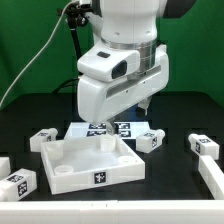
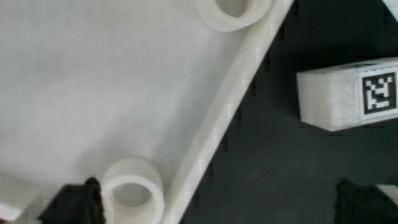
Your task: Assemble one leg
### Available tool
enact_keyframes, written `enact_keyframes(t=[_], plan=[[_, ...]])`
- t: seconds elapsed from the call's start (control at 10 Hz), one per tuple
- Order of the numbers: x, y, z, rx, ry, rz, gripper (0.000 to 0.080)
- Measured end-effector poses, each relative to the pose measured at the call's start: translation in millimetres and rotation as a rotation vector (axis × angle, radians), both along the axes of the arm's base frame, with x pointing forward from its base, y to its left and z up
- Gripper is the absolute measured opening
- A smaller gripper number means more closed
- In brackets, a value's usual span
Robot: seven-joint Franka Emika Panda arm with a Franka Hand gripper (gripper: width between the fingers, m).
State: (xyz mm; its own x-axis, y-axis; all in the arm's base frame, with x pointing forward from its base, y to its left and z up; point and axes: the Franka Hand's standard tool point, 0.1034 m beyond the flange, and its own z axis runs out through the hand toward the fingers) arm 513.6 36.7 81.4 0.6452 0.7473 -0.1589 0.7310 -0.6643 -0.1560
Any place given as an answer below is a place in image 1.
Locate white fence right wall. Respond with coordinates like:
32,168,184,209
198,155,224,200

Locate white fence wall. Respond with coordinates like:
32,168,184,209
0,200,224,224
198,155,224,200

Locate grey cable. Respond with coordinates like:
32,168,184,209
0,0,79,109

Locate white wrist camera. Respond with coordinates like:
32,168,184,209
77,42,140,82

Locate white square tabletop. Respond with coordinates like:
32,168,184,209
41,135,145,194

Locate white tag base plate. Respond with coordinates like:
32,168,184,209
64,122,150,139

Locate white fence front wall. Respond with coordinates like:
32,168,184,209
0,200,224,224

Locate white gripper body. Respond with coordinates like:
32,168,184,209
77,45,169,123

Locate white block left edge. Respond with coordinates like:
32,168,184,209
0,157,11,179

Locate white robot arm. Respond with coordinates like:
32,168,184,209
77,0,197,124

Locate black camera stand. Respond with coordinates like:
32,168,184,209
57,2,92,58

